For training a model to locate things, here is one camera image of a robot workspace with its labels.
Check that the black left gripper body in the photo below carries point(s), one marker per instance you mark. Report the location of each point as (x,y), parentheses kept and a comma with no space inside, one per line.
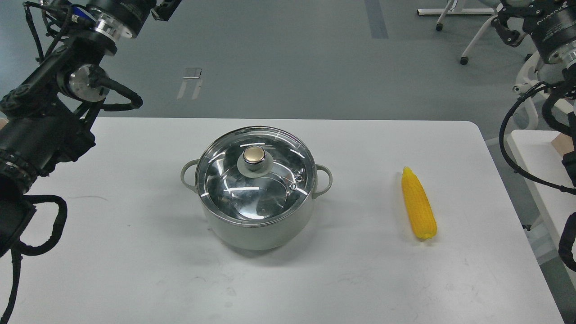
(132,14)

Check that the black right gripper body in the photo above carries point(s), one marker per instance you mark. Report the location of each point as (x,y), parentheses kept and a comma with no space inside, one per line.
(549,23)

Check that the glass pot lid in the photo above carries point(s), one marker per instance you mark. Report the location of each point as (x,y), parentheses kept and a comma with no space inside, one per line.
(255,175)

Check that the yellow corn cob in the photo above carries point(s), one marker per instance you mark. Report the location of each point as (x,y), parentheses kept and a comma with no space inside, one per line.
(419,210)

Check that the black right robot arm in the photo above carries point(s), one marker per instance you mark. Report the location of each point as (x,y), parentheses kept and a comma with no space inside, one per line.
(557,91)

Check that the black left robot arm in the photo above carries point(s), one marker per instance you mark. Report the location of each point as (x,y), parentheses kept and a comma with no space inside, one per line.
(51,113)

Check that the grey steel cooking pot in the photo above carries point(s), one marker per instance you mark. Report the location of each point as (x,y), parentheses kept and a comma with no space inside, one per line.
(265,236)

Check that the grey white office chair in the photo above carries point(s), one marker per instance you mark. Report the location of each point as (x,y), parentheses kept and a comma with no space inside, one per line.
(534,70)

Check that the wooden block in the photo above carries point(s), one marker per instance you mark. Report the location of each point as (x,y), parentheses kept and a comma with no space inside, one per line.
(562,144)

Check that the white side table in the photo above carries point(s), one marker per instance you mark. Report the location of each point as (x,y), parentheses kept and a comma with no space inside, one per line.
(533,152)

